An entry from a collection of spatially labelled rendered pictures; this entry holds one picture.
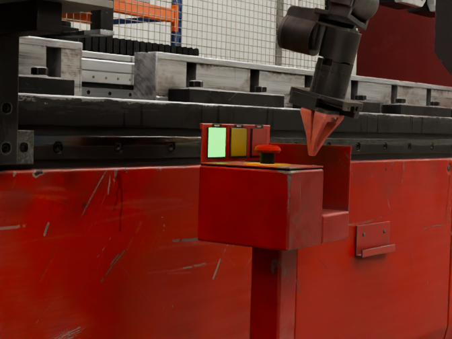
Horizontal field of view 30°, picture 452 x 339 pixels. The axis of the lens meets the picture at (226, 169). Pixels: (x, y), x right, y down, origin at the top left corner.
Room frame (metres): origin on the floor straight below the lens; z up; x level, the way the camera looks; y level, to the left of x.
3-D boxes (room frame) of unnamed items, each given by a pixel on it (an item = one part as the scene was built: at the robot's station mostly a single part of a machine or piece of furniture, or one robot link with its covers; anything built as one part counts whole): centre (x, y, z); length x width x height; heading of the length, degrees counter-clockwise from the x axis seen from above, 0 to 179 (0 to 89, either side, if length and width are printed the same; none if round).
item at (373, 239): (1.94, -0.35, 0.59); 0.15 x 0.02 x 0.07; 140
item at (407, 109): (2.30, -0.52, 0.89); 0.30 x 0.05 x 0.03; 140
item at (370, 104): (1.99, -0.26, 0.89); 0.30 x 0.05 x 0.03; 140
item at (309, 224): (1.32, -0.08, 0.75); 0.20 x 0.16 x 0.18; 146
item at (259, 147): (1.27, -0.06, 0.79); 0.04 x 0.04 x 0.04
